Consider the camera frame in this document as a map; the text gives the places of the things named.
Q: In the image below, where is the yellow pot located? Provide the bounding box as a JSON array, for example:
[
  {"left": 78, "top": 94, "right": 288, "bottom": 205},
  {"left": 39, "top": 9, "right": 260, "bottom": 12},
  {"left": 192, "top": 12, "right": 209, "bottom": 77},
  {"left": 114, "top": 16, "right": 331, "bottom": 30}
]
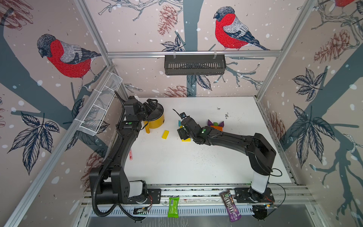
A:
[{"left": 144, "top": 114, "right": 164, "bottom": 133}]

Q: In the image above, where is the green snack packet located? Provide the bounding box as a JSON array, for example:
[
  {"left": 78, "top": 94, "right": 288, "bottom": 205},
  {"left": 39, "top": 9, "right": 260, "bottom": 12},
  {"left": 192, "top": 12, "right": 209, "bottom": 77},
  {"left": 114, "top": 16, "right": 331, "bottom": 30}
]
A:
[{"left": 168, "top": 197, "right": 180, "bottom": 218}]

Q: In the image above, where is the purple candy packet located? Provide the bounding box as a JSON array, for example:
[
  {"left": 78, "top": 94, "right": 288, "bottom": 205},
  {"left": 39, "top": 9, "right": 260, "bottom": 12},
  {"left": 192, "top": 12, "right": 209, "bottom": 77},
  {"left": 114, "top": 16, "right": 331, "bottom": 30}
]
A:
[{"left": 219, "top": 190, "right": 241, "bottom": 222}]

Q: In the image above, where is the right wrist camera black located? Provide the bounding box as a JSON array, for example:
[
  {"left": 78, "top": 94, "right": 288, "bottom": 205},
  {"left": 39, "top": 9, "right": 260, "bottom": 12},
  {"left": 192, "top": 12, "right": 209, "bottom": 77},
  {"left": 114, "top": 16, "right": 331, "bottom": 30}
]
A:
[{"left": 179, "top": 112, "right": 201, "bottom": 131}]

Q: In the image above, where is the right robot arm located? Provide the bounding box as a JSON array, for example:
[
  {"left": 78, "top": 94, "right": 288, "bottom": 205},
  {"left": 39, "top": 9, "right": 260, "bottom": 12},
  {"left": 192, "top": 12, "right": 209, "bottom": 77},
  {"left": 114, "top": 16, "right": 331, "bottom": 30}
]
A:
[{"left": 177, "top": 126, "right": 276, "bottom": 203}]

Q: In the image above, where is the orange block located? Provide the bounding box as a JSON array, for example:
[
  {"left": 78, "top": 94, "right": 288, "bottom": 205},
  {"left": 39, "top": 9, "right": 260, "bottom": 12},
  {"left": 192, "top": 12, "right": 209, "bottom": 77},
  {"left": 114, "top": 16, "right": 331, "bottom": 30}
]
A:
[{"left": 212, "top": 126, "right": 223, "bottom": 131}]

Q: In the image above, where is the white wire basket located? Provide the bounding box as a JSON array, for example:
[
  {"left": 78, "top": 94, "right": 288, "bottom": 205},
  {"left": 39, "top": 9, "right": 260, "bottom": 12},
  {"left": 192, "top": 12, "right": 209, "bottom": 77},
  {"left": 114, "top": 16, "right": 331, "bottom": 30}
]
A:
[{"left": 78, "top": 71, "right": 123, "bottom": 136}]

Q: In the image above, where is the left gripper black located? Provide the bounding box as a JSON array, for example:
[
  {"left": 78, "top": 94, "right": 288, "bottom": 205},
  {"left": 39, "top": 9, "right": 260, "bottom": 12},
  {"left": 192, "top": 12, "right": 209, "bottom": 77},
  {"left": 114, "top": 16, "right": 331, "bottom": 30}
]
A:
[{"left": 136, "top": 99, "right": 157, "bottom": 123}]

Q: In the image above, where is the glass pot lid yellow knob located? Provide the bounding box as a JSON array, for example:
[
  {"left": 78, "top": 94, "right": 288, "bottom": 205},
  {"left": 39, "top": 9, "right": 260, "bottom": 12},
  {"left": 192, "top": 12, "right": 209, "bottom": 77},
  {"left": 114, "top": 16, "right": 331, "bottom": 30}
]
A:
[{"left": 147, "top": 103, "right": 164, "bottom": 121}]

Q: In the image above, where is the black wire basket shelf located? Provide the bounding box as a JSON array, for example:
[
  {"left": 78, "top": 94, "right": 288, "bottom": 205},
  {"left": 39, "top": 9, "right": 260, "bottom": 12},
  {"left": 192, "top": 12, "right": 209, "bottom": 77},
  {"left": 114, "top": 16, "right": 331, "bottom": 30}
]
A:
[{"left": 164, "top": 54, "right": 226, "bottom": 76}]

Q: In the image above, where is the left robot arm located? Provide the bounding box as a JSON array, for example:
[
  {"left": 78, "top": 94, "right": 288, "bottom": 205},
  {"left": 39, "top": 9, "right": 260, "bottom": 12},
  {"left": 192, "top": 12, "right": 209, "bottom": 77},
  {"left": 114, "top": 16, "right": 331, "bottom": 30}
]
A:
[{"left": 88, "top": 93, "right": 158, "bottom": 222}]

